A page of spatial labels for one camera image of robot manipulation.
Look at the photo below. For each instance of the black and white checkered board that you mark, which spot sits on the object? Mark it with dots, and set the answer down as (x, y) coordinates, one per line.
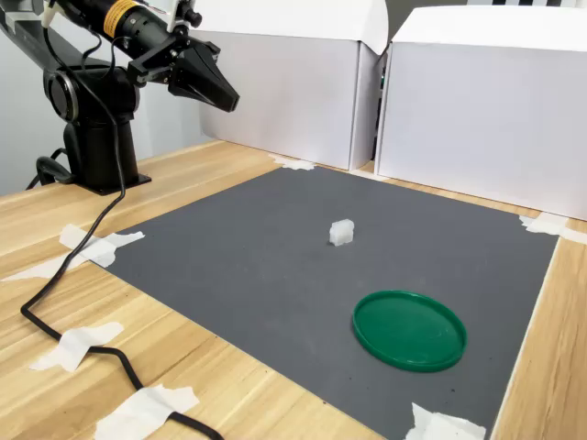
(523, 2)

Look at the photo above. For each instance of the white tape piece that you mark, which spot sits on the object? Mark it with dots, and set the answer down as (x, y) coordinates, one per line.
(291, 161)
(142, 410)
(440, 426)
(75, 344)
(36, 270)
(103, 247)
(548, 225)

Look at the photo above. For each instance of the dark grey mat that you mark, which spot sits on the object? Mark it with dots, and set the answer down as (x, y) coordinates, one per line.
(284, 293)

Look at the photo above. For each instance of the round green lid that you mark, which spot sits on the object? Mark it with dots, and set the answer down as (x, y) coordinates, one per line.
(410, 332)

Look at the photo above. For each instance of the white cardboard box with flap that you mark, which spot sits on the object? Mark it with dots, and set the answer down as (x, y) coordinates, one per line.
(284, 96)

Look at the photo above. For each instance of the small white plastic terminal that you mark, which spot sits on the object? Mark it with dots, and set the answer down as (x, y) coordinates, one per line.
(341, 233)

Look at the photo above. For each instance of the small white camera box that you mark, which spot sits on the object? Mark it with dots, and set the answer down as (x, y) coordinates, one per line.
(181, 16)

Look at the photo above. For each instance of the wide white cardboard box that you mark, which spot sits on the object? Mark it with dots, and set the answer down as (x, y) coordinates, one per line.
(481, 124)

